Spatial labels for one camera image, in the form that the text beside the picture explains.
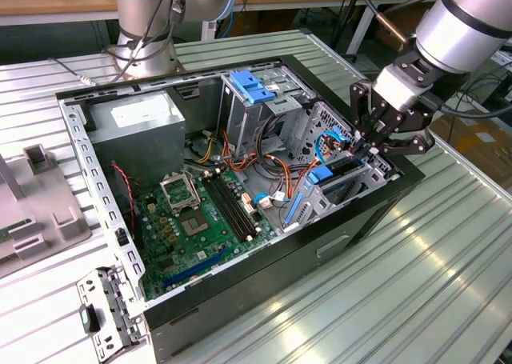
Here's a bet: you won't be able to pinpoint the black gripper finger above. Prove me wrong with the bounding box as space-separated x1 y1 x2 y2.
349 79 392 155
366 133 437 158

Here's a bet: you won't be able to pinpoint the blue data wire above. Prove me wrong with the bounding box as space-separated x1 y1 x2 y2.
314 126 355 165

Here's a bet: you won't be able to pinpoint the red yellow power wire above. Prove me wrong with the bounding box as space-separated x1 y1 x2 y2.
323 137 361 156

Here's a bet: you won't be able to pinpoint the hard disk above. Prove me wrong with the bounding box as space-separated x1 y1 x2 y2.
282 152 368 228

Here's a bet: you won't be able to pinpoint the metal disk bay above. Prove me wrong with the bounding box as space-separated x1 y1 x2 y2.
279 151 391 237

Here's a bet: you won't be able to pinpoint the brown cardboard box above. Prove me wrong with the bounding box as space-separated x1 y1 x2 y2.
430 114 512 189

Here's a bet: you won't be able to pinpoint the blue plastic bay latch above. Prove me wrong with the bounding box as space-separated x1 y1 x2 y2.
230 70 277 106

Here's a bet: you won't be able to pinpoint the metal optical drive cage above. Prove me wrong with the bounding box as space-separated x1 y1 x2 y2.
218 66 317 159

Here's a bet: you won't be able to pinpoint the black RAM slot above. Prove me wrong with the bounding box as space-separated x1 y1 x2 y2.
214 171 259 237
201 174 249 243

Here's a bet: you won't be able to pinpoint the black open PC case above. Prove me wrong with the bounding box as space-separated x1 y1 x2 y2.
54 54 426 364

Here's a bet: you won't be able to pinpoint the CPU socket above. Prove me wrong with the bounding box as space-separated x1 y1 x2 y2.
178 208 212 238

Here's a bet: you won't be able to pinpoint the green motherboard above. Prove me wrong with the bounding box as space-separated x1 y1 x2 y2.
131 167 277 301

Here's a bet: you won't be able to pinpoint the blue expansion slot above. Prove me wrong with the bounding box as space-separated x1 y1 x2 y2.
162 246 229 290

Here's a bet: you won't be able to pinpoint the grey power supply unit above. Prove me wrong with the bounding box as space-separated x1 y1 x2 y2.
86 90 187 185

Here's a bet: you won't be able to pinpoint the grey parts rack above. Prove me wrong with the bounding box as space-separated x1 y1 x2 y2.
0 142 101 279

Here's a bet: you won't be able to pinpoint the green RAM stick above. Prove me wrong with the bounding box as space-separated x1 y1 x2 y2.
0 218 34 243

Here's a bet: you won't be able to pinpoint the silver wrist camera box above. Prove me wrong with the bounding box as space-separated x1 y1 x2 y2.
372 46 445 112

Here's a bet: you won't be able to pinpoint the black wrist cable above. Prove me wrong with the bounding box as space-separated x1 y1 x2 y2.
426 94 512 120

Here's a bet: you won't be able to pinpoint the black cable brown sleeve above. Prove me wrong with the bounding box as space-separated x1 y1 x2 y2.
354 0 411 51

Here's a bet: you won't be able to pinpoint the short blue wire white plug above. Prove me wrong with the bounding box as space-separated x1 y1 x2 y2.
254 191 291 211

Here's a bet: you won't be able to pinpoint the orange black wire bundle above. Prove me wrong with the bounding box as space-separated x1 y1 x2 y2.
218 115 321 205

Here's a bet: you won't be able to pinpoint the yellow black power wires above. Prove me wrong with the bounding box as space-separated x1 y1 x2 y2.
186 130 221 167

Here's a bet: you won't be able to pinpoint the metal socket cover frame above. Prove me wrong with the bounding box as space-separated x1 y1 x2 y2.
158 170 201 217

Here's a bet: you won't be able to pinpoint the red black twisted wire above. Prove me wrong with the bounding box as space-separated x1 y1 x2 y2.
110 162 139 231

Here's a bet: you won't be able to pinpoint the black cable with metal plug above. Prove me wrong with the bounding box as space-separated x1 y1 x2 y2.
47 0 189 87

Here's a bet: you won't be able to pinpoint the metal slot retention bracket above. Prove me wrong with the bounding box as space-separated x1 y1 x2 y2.
75 266 147 361

